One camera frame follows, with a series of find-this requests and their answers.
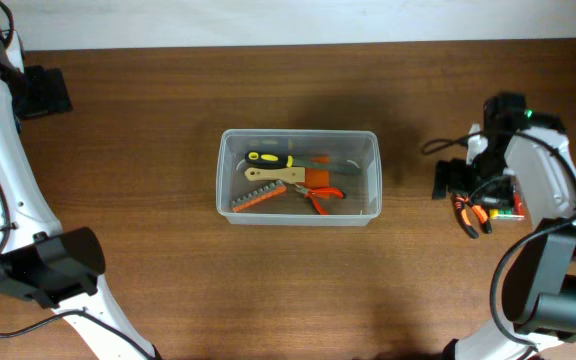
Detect orange black long-nose pliers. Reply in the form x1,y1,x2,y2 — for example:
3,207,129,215
452,194,492,239

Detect orange scraper with wooden handle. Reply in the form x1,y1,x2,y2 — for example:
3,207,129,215
244,162,331,188

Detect orange handled pliers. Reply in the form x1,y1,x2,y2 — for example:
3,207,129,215
295,184,346,216

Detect orange perforated cylinder tool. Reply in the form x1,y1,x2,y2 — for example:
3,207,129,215
231,180,287,213

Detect yellow black handled file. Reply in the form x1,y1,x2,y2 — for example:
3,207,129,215
244,151,361,175

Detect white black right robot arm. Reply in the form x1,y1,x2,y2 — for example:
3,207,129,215
422,92,576,360

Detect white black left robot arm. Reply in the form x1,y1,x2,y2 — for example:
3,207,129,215
0,1,160,360

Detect clear plastic container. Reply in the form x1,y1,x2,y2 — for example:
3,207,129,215
216,129,383,226

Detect clear case coloured screwdrivers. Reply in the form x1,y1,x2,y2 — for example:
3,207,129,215
488,183,525,220

